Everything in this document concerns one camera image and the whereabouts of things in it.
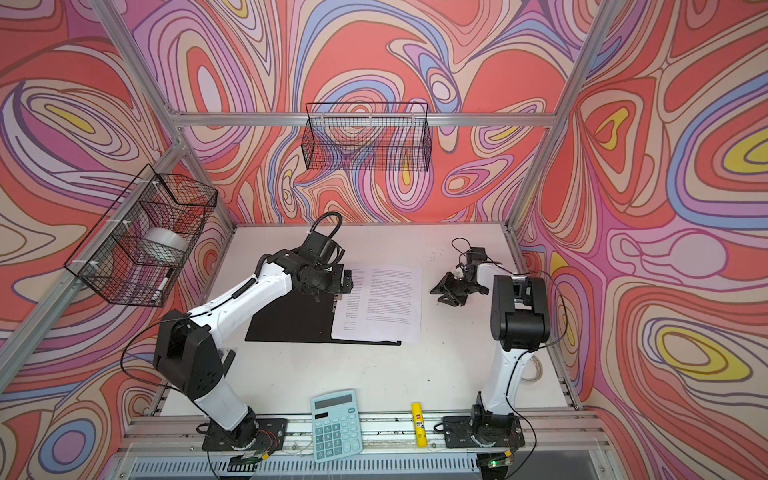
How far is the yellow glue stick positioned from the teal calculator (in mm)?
145

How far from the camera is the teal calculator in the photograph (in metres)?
0.72

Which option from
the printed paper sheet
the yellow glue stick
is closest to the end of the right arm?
the printed paper sheet

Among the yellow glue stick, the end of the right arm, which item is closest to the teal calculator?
A: the yellow glue stick

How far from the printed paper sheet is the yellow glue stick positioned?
186 millimetres

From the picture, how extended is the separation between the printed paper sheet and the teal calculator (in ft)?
0.60

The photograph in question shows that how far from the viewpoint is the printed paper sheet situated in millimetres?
926

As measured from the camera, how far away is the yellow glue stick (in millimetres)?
732

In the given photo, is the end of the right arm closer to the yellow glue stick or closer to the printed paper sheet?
the printed paper sheet

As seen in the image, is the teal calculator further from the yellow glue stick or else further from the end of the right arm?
the end of the right arm

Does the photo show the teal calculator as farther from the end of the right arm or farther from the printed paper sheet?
the end of the right arm
